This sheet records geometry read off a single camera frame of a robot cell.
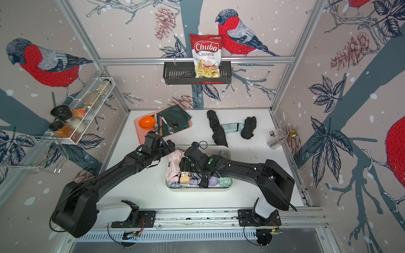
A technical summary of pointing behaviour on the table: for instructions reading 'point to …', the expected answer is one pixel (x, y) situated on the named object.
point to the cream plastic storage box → (175, 180)
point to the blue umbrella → (174, 186)
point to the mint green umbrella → (224, 182)
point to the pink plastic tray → (141, 133)
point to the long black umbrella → (219, 136)
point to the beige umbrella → (184, 178)
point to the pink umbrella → (174, 167)
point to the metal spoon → (170, 129)
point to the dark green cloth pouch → (175, 117)
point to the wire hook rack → (30, 152)
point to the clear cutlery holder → (275, 142)
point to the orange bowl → (146, 122)
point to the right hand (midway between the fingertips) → (182, 165)
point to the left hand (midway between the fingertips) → (172, 144)
